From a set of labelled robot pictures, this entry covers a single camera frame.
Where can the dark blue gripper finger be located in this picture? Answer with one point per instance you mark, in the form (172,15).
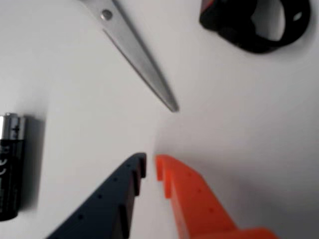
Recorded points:
(107,199)

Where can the black AA battery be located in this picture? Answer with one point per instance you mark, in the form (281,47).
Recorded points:
(10,174)

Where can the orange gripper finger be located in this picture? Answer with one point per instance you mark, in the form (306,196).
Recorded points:
(197,199)

